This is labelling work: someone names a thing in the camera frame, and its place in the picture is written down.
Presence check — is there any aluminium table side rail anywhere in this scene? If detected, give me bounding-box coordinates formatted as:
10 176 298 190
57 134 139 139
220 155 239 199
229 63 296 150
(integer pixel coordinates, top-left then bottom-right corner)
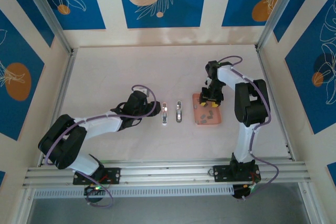
256 48 296 161
38 48 78 167

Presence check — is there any long aluminium base rail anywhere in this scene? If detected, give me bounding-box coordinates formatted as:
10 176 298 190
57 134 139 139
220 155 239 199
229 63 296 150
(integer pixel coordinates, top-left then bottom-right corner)
22 157 312 188

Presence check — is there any aluminium frame leg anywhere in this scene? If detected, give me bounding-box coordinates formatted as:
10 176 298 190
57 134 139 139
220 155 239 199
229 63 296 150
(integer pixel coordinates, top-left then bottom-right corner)
298 182 320 224
15 186 36 224

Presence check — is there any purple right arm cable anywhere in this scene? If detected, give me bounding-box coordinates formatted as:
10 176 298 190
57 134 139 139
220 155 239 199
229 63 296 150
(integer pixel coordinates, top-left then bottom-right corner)
216 55 280 201

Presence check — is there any pink plastic tray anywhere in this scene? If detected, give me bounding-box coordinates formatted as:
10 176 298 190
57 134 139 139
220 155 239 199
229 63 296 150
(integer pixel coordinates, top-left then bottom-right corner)
192 92 223 127

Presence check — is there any slotted white cable duct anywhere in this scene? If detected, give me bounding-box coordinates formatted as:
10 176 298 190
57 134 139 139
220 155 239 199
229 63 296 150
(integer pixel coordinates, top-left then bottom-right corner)
33 186 235 200

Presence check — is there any controller board green light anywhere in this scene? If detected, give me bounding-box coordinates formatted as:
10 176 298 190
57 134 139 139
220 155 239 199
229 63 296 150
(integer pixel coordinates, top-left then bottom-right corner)
83 184 106 196
232 183 259 200

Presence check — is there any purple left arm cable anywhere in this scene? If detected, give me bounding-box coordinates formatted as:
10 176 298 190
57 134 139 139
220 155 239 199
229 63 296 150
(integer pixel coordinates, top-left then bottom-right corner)
44 84 158 209

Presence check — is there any silver metal clip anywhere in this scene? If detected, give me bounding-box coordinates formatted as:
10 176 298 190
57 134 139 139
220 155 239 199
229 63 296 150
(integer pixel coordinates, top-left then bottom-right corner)
160 101 169 127

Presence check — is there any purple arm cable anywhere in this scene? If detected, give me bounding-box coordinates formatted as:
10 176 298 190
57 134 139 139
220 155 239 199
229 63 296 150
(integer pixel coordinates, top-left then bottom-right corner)
44 84 158 209
216 55 280 201

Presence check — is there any aluminium frame post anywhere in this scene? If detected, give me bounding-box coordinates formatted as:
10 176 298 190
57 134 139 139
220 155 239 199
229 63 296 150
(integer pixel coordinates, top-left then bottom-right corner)
19 0 74 56
256 0 309 51

